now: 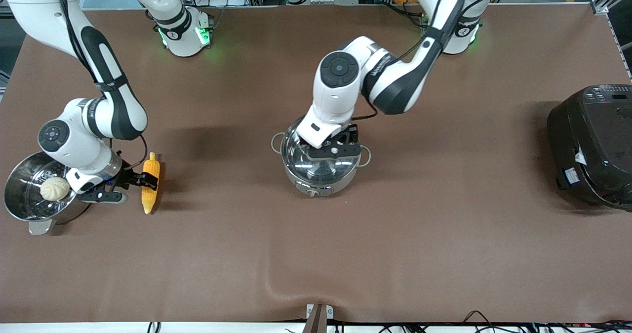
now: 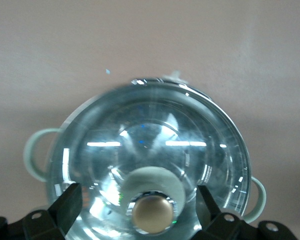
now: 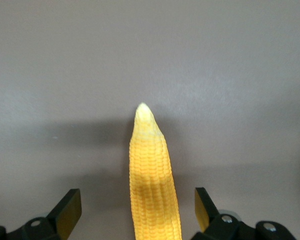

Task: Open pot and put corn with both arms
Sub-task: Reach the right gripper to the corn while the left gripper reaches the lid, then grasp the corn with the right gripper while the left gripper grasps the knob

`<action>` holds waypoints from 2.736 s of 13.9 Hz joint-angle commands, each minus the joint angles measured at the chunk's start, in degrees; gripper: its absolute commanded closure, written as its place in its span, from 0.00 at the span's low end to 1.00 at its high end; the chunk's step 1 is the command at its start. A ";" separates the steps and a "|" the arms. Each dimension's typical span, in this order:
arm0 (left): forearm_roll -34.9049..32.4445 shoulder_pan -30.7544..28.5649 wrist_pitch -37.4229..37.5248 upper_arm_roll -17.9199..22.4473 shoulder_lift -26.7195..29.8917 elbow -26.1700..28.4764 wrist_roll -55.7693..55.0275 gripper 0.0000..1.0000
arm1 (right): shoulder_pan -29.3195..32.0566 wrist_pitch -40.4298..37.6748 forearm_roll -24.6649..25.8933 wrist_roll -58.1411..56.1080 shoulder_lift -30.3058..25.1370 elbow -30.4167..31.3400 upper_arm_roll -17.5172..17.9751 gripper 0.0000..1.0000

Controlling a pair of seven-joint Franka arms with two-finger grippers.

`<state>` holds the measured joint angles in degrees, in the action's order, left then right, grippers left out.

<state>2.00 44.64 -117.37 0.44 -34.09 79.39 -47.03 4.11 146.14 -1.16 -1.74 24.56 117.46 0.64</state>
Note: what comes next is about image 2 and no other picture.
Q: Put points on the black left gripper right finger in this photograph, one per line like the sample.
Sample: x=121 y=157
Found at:
x=215 y=222

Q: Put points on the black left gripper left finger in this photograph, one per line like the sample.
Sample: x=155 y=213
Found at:
x=57 y=217

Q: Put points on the glass pot lid gold knob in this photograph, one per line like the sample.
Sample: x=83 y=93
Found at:
x=150 y=140

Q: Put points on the brown table mat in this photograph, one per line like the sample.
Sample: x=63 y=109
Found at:
x=150 y=37

